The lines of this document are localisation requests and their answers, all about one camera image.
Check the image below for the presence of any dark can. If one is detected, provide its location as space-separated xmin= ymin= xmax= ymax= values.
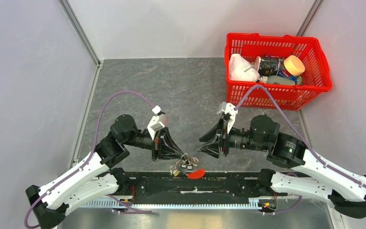
xmin=254 ymin=55 xmax=285 ymax=76

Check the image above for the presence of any jar with beige lid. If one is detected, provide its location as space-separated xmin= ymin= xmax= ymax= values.
xmin=277 ymin=55 xmax=305 ymax=79

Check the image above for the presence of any red plastic basket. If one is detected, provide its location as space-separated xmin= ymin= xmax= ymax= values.
xmin=224 ymin=32 xmax=332 ymax=111

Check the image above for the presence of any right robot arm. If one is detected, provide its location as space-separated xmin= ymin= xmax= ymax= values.
xmin=199 ymin=115 xmax=366 ymax=219

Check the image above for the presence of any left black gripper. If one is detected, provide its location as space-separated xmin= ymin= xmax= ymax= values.
xmin=123 ymin=126 xmax=186 ymax=161

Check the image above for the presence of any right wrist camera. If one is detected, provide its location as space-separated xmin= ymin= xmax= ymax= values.
xmin=217 ymin=102 xmax=238 ymax=133

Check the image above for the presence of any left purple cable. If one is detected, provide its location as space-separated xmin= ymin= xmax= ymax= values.
xmin=24 ymin=91 xmax=162 ymax=229

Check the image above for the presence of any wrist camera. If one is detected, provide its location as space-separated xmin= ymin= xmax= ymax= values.
xmin=217 ymin=102 xmax=238 ymax=133
xmin=147 ymin=114 xmax=168 ymax=140

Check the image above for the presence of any red black keyring holder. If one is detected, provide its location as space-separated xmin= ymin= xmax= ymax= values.
xmin=169 ymin=154 xmax=206 ymax=179

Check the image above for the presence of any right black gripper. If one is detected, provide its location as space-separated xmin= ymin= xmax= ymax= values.
xmin=196 ymin=115 xmax=268 ymax=159

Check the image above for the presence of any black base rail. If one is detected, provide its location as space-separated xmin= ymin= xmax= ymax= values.
xmin=110 ymin=171 xmax=275 ymax=205

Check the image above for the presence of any white plastic bag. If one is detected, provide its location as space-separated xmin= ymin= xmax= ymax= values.
xmin=228 ymin=53 xmax=260 ymax=82

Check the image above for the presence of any grey slotted cable duct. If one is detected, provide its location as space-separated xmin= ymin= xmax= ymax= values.
xmin=82 ymin=198 xmax=262 ymax=210

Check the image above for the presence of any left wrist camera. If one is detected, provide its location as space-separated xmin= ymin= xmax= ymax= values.
xmin=147 ymin=114 xmax=168 ymax=140

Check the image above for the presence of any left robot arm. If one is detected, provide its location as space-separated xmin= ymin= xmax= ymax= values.
xmin=26 ymin=114 xmax=184 ymax=229

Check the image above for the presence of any grey green bottle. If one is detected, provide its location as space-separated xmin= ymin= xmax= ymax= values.
xmin=260 ymin=75 xmax=296 ymax=85

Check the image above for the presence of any yellow tagged key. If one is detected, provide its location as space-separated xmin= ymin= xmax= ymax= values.
xmin=171 ymin=170 xmax=180 ymax=177

